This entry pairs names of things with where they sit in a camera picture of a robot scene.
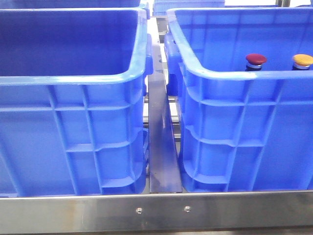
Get red push button tall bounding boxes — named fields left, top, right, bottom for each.
left=246, top=53, right=267, bottom=71

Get blue empty target bin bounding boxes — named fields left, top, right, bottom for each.
left=166, top=7, right=313, bottom=192

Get steel shelf front rail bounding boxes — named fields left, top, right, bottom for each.
left=0, top=191, right=313, bottom=234

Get yellow push button sideways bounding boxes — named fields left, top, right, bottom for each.
left=292, top=54, right=313, bottom=71

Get blue bin back row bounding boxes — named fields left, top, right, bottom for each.
left=153, top=0, right=225, bottom=16

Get steel divider bar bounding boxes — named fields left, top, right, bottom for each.
left=148, top=41, right=182, bottom=193

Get blue bin with buttons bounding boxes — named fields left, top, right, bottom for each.
left=0, top=8, right=153, bottom=198

